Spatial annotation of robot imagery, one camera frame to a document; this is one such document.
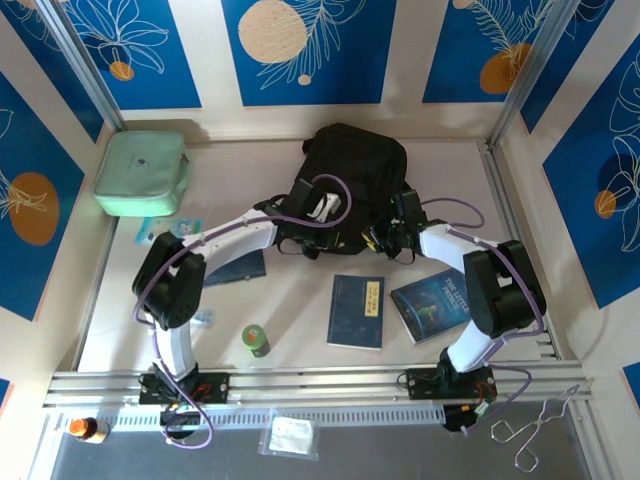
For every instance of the black backpack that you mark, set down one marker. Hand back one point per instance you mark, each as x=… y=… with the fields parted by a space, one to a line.
x=360 y=160

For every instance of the plain dark blue book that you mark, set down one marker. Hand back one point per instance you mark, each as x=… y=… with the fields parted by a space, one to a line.
x=245 y=267

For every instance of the blue book with yellow label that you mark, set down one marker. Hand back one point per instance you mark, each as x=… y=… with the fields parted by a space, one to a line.
x=355 y=315

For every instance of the aluminium side rail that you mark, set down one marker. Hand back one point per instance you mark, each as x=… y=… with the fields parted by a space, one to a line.
x=500 y=190

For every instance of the metal tongs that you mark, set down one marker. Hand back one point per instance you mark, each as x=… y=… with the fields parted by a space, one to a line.
x=571 y=393

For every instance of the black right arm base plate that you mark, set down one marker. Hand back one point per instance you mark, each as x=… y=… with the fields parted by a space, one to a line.
x=420 y=385

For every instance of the mint green zip pouch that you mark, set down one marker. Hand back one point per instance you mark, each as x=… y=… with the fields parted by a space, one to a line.
x=140 y=170

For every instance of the green lidded can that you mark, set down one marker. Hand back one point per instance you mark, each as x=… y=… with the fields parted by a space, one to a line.
x=256 y=341

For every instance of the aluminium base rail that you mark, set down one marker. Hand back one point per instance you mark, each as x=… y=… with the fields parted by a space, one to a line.
x=325 y=385

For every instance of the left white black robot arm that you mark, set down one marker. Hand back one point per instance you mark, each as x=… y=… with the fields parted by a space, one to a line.
x=170 y=285

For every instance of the aluminium frame post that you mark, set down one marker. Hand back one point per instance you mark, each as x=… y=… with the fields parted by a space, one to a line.
x=530 y=70
x=85 y=70

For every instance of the blue Little Prince book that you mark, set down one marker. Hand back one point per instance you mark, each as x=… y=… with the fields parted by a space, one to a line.
x=430 y=305

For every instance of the blue tissue pack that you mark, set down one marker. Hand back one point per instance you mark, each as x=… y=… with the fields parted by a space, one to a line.
x=185 y=227

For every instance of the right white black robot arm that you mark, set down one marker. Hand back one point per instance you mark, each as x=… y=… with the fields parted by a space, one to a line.
x=500 y=295

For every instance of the clear bag with white pad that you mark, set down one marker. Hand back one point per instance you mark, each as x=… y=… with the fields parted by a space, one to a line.
x=290 y=435

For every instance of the brown bottle with orange cap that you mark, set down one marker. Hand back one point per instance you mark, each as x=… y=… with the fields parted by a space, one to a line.
x=89 y=430

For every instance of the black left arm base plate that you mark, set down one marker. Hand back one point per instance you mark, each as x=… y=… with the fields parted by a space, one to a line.
x=215 y=387

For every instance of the small clear tissue packet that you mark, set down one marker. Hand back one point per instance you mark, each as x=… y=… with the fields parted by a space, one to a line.
x=206 y=318

